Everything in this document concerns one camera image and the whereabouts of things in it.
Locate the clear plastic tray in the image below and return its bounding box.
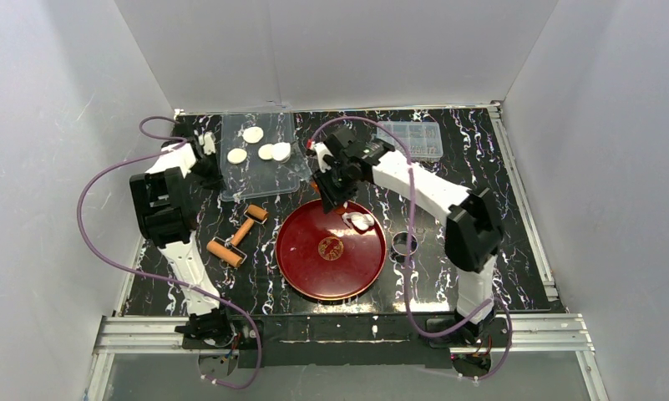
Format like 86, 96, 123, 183
219, 113, 312, 202

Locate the white dough piece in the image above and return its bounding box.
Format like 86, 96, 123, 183
342, 212, 376, 232

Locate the cut round dough wrapper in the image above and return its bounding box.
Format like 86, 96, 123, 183
271, 142, 291, 162

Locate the wooden rolling pin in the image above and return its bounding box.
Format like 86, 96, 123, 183
206, 205, 269, 268

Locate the metal ring cutter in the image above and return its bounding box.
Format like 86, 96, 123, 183
389, 231, 418, 263

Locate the round red tray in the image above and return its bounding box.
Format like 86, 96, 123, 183
275, 200, 388, 302

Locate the scraper knife orange handle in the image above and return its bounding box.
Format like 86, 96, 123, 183
310, 180, 347, 216

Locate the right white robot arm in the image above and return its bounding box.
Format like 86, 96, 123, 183
306, 126, 504, 339

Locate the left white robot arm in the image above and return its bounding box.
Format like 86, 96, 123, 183
129, 136, 235, 347

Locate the white dough disc left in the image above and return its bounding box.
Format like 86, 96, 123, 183
226, 148, 248, 165

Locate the white dough disc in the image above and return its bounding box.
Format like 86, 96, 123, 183
242, 126, 264, 144
257, 144, 273, 161
226, 148, 248, 165

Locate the white dough disc top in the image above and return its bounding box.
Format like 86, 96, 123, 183
242, 126, 264, 144

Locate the white dough disc right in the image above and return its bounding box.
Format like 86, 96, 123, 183
257, 144, 273, 161

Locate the clear compartment storage box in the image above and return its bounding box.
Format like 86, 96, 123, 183
381, 121, 443, 162

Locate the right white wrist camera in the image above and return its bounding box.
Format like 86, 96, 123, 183
307, 140, 333, 172

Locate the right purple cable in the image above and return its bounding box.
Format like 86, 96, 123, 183
311, 116, 514, 383

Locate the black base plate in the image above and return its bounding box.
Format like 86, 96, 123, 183
212, 313, 509, 368

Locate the aluminium frame rail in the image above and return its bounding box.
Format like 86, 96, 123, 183
80, 313, 607, 400

